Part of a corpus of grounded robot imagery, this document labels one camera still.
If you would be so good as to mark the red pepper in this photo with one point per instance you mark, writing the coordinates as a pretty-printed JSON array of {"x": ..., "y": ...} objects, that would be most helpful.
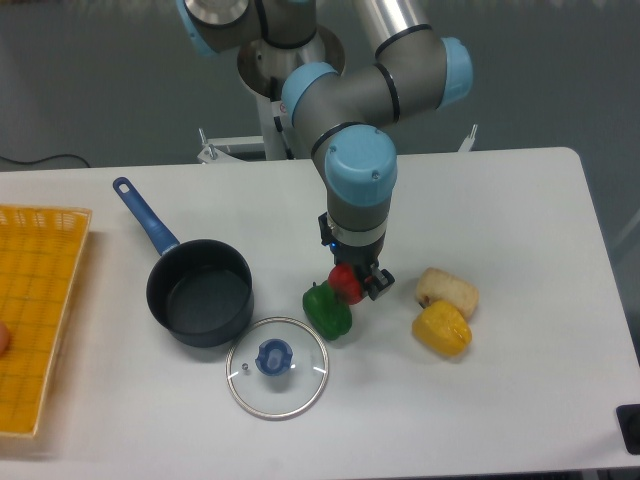
[{"x": 345, "y": 284}]

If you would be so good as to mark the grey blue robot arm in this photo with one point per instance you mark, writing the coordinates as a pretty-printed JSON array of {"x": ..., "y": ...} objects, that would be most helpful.
[{"x": 358, "y": 164}]

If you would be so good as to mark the yellow pepper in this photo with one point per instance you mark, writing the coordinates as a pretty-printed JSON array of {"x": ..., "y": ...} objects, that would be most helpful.
[{"x": 442, "y": 327}]

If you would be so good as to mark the yellow woven basket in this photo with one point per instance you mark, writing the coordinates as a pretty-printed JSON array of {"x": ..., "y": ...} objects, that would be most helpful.
[{"x": 41, "y": 251}]

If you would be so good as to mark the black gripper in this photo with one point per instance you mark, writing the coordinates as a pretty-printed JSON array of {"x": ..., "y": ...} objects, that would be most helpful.
[{"x": 361, "y": 250}]

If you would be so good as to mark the black device at table edge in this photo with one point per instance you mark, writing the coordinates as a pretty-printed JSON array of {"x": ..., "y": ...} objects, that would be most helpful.
[{"x": 629, "y": 422}]

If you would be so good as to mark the beige bread roll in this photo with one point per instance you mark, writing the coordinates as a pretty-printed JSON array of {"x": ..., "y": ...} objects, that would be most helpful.
[{"x": 435, "y": 284}]

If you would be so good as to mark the green pepper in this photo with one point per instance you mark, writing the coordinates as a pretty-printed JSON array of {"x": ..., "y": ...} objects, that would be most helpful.
[{"x": 329, "y": 316}]

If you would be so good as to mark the glass lid blue knob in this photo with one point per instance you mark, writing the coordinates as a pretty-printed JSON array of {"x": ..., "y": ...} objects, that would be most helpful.
[{"x": 277, "y": 369}]

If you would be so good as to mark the dark pot blue handle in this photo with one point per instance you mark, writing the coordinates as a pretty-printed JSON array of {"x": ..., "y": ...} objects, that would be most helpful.
[{"x": 200, "y": 291}]

